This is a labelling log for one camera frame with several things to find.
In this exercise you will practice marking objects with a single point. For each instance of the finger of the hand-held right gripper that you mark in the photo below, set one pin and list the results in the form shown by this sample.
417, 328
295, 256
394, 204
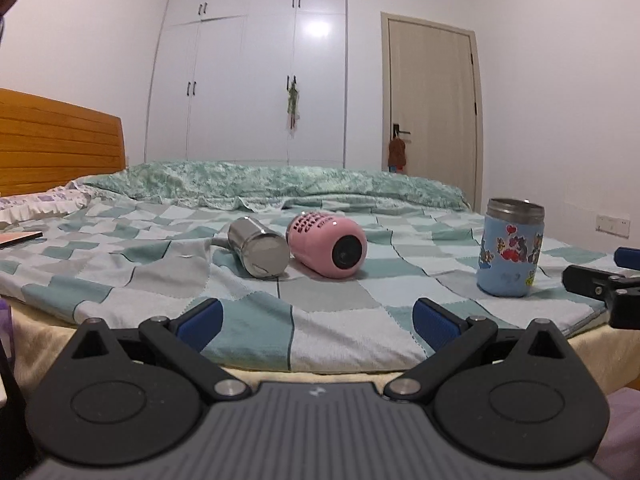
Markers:
629, 258
590, 280

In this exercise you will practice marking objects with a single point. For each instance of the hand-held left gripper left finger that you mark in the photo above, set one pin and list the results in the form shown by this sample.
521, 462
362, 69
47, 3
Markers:
201, 324

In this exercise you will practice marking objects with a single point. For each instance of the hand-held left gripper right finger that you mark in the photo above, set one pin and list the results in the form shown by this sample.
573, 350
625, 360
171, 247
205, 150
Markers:
434, 325

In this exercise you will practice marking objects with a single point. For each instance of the stainless steel cup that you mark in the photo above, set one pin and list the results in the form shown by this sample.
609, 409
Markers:
255, 246

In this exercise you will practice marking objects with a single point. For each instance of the pink cup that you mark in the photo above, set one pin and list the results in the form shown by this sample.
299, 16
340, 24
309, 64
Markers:
320, 244

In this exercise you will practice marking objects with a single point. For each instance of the blue cartoon print cup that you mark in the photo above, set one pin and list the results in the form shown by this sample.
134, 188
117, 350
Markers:
509, 252

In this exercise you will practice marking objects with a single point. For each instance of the checked bed sheet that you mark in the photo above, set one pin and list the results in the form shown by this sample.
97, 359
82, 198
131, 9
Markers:
150, 270

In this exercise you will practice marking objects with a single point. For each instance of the purple cloth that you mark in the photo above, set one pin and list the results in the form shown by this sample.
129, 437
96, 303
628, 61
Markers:
625, 435

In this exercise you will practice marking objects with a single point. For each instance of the green patterned quilt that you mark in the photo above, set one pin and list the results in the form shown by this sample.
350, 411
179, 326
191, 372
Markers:
280, 180

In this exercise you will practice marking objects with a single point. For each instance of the pink book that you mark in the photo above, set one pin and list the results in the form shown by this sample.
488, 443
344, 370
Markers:
17, 239

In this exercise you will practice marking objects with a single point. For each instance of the purple floral pillow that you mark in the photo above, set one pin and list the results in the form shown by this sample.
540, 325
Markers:
35, 205

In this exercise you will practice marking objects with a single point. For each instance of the beige door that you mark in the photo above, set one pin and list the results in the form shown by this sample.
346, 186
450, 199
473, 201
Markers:
430, 110

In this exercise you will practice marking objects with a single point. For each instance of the wooden headboard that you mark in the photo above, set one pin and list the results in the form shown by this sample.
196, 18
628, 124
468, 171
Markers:
55, 150

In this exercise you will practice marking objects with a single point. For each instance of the hanging ornament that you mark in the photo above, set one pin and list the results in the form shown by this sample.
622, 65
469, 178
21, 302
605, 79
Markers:
292, 105

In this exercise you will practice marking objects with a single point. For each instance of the white wardrobe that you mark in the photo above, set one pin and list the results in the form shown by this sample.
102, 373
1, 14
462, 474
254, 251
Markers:
235, 70

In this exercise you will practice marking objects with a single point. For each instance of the white wall socket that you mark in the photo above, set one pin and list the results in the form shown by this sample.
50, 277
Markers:
613, 225

